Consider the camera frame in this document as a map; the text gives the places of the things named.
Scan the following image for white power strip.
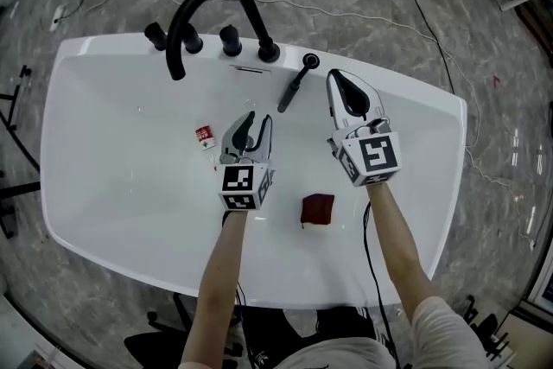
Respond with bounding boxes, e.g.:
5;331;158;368
49;2;70;32

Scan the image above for person's left forearm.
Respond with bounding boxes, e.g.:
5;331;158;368
180;209;250;366

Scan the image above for small bottle with red label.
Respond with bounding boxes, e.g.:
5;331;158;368
194;124;220;170

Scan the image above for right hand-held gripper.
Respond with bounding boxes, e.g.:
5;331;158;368
325;69;404;188

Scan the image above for dark red sponge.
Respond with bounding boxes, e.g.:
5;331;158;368
301;193;336;229

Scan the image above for whiteboard on black stand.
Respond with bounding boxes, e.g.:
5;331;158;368
0;64;43;239

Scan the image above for person's black trousers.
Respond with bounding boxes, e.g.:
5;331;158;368
239;305;392;369

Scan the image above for person's white t-shirt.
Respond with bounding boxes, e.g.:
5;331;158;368
179;296;494;369

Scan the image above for black office chair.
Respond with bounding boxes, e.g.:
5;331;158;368
124;293;245;369

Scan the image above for person's right forearm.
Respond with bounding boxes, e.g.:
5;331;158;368
366;184;438;317

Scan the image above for black cylindrical tool with cable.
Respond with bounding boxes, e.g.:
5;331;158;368
276;63;313;114

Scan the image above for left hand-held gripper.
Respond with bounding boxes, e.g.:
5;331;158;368
217;111;277;213

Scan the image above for white bathtub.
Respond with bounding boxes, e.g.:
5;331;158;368
40;34;468;311

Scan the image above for dark wooden steps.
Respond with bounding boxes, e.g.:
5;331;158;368
500;0;553;70

